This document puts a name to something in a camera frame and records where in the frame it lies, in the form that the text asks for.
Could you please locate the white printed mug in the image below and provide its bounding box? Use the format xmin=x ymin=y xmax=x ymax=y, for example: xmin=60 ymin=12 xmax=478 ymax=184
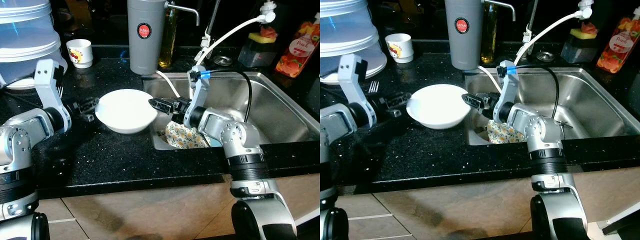
xmin=385 ymin=33 xmax=415 ymax=64
xmin=66 ymin=39 xmax=94 ymax=69

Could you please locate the plain white bowl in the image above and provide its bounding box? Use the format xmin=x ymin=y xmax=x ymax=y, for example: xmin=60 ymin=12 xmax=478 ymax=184
xmin=95 ymin=89 xmax=158 ymax=135
xmin=406 ymin=84 xmax=472 ymax=130

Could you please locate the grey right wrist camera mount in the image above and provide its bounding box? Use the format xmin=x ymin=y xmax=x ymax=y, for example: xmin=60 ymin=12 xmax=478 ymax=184
xmin=495 ymin=60 xmax=521 ymax=123
xmin=182 ymin=65 xmax=211 ymax=128

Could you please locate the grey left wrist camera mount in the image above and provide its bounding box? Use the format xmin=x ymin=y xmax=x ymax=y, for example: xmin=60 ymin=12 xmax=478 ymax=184
xmin=339 ymin=54 xmax=377 ymax=128
xmin=34 ymin=59 xmax=66 ymax=116

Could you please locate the white stacked plastic container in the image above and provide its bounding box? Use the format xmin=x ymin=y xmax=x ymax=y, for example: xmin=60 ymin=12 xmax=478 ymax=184
xmin=0 ymin=0 xmax=68 ymax=90
xmin=320 ymin=0 xmax=388 ymax=85

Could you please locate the white flexible hose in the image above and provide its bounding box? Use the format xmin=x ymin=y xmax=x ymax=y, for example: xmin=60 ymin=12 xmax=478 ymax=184
xmin=155 ymin=0 xmax=277 ymax=101
xmin=477 ymin=0 xmax=596 ymax=93

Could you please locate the thin silver faucet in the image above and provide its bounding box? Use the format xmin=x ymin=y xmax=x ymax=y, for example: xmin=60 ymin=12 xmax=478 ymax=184
xmin=522 ymin=0 xmax=540 ymax=58
xmin=200 ymin=0 xmax=221 ymax=63

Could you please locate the stainless steel sink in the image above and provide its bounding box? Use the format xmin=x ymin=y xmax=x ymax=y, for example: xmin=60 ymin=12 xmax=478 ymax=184
xmin=142 ymin=71 xmax=321 ymax=151
xmin=462 ymin=67 xmax=640 ymax=146

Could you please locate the black sponge holder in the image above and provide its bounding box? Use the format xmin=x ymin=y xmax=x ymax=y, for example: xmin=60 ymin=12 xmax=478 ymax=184
xmin=560 ymin=36 xmax=598 ymax=63
xmin=237 ymin=40 xmax=278 ymax=68

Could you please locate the yellow sponge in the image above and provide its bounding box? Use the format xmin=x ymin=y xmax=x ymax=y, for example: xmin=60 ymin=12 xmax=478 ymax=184
xmin=248 ymin=32 xmax=278 ymax=45
xmin=570 ymin=28 xmax=598 ymax=41

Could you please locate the beige stone-look drawer front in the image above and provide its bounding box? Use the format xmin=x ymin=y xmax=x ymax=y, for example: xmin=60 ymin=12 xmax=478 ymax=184
xmin=347 ymin=215 xmax=401 ymax=238
xmin=47 ymin=218 xmax=77 ymax=240
xmin=37 ymin=197 xmax=76 ymax=222
xmin=345 ymin=192 xmax=393 ymax=219

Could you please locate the grey water dispenser with spout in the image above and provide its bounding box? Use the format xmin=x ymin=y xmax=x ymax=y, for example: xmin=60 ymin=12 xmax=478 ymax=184
xmin=126 ymin=0 xmax=201 ymax=76
xmin=444 ymin=0 xmax=517 ymax=71

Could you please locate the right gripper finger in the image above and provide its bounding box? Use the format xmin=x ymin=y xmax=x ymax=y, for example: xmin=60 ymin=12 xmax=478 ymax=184
xmin=148 ymin=98 xmax=175 ymax=112
xmin=461 ymin=93 xmax=486 ymax=107

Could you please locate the beige stone-look cabinet door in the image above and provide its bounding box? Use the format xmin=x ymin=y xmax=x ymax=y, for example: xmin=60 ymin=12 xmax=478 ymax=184
xmin=60 ymin=181 xmax=236 ymax=240
xmin=372 ymin=177 xmax=536 ymax=238
xmin=287 ymin=172 xmax=321 ymax=226
xmin=585 ymin=167 xmax=640 ymax=233

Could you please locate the olive oil bottle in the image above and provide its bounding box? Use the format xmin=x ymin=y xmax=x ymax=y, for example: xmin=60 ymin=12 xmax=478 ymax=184
xmin=159 ymin=7 xmax=178 ymax=69
xmin=481 ymin=4 xmax=498 ymax=64

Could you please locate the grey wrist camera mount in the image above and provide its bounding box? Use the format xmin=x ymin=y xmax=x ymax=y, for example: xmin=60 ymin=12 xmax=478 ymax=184
xmin=495 ymin=60 xmax=521 ymax=123
xmin=339 ymin=54 xmax=377 ymax=128
xmin=182 ymin=65 xmax=211 ymax=128
xmin=34 ymin=59 xmax=66 ymax=116

